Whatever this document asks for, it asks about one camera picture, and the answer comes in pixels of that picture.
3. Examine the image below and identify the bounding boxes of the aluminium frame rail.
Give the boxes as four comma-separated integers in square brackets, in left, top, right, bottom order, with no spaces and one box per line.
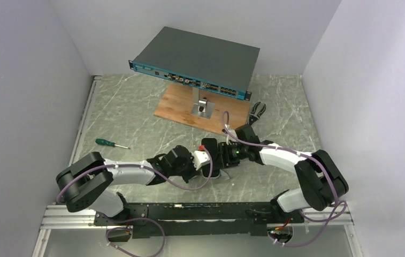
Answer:
[32,75,103,256]

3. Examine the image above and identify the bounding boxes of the black handled pliers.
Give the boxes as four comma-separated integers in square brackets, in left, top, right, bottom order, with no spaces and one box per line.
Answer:
[247,102,266,125]

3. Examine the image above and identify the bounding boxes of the grey black umbrella case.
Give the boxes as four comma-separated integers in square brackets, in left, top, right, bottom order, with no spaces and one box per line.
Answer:
[201,138,230,180]

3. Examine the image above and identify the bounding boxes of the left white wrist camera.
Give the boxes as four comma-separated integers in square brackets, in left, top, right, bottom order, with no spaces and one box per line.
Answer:
[192,150,210,171]

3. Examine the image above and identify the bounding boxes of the green handled screwdriver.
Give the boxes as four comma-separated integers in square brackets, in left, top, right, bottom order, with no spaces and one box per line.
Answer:
[95,138,131,149]

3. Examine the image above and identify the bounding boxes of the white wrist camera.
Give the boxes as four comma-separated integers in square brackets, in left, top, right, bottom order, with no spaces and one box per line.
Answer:
[222,124,237,141]
[192,150,210,171]

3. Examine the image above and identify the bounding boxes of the teal network switch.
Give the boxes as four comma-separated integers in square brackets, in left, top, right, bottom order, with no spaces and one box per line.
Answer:
[129,26,260,101]

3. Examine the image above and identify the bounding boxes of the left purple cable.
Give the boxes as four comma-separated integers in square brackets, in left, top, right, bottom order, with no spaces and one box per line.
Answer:
[56,145,214,257]

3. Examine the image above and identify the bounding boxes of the wooden base board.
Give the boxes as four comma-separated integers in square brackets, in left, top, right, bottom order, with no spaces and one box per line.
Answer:
[154,83,250,135]

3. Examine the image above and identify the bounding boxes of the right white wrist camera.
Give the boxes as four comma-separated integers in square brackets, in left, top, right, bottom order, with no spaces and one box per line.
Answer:
[222,124,237,141]

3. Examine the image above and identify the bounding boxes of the metal stand bracket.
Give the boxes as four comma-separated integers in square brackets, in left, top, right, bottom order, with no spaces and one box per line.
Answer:
[191,87,215,119]

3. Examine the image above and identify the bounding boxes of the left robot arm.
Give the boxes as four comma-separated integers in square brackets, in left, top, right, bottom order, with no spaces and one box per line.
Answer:
[56,146,213,217]

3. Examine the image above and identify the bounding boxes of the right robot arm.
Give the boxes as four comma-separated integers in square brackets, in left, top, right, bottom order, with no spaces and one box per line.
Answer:
[223,124,349,213]

